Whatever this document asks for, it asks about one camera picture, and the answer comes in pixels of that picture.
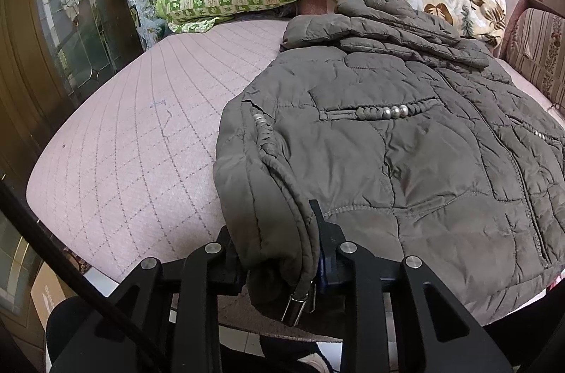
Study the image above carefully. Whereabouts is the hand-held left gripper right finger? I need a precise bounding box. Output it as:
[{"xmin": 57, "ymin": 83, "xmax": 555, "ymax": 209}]
[{"xmin": 309, "ymin": 199, "xmax": 522, "ymax": 373}]

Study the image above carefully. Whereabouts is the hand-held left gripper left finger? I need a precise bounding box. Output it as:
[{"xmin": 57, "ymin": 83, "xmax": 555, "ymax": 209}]
[{"xmin": 57, "ymin": 225, "xmax": 248, "ymax": 373}]

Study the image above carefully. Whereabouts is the grey-green puffer jacket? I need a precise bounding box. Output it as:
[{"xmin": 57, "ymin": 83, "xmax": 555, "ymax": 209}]
[{"xmin": 213, "ymin": 0, "xmax": 565, "ymax": 327}]

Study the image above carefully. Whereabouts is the cardboard box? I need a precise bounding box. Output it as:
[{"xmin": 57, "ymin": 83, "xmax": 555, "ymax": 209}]
[{"xmin": 30, "ymin": 263, "xmax": 76, "ymax": 330}]

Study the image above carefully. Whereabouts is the wooden door with glass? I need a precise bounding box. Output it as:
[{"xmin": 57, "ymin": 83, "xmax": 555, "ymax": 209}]
[{"xmin": 0, "ymin": 0, "xmax": 144, "ymax": 180}]

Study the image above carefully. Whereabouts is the striped floral beige cushion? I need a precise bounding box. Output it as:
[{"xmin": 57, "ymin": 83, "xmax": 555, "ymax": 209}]
[{"xmin": 505, "ymin": 7, "xmax": 565, "ymax": 113}]

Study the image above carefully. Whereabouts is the black cable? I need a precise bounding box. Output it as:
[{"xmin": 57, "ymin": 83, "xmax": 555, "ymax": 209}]
[{"xmin": 0, "ymin": 179, "xmax": 168, "ymax": 373}]

